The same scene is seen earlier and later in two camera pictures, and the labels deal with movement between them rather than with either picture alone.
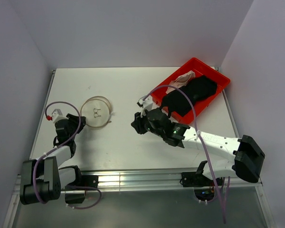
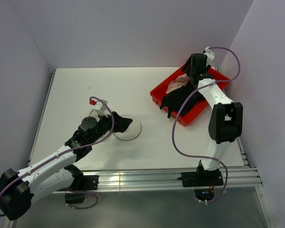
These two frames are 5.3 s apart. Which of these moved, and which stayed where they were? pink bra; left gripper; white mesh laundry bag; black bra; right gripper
Moved: white mesh laundry bag; left gripper; right gripper
Stayed: black bra; pink bra
